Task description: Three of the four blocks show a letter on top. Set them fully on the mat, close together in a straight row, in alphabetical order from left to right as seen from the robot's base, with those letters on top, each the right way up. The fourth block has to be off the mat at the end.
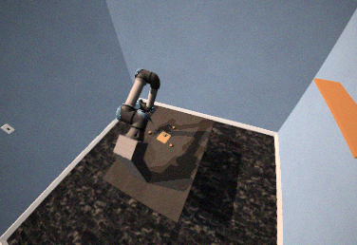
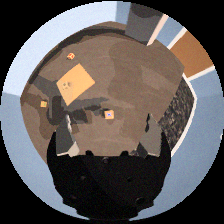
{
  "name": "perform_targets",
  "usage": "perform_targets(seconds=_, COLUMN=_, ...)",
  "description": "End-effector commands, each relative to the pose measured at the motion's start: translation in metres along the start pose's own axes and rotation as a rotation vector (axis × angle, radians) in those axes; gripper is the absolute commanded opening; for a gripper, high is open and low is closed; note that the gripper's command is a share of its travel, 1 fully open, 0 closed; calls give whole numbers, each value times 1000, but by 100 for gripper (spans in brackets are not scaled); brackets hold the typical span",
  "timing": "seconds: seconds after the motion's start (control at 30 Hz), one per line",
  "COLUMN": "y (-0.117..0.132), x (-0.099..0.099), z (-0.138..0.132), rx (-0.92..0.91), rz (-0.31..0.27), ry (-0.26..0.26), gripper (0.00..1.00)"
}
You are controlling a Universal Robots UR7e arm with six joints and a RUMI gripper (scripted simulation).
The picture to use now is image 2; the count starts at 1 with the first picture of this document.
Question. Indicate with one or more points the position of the orange square mat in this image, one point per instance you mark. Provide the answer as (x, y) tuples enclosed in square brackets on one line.
[(79, 81)]

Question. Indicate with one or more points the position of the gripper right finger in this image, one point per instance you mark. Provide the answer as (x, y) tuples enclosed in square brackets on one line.
[(154, 147)]

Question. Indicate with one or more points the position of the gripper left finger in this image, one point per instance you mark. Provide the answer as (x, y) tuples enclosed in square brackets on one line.
[(61, 147)]

